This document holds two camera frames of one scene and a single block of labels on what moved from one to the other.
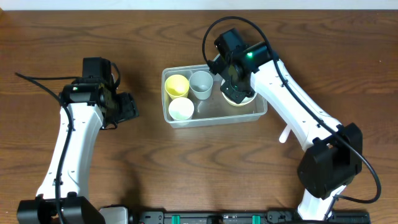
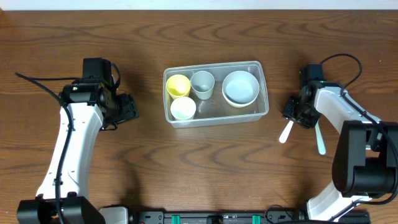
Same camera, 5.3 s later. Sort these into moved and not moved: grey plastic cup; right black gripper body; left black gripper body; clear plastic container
Moved: right black gripper body
Not moved: left black gripper body; clear plastic container; grey plastic cup
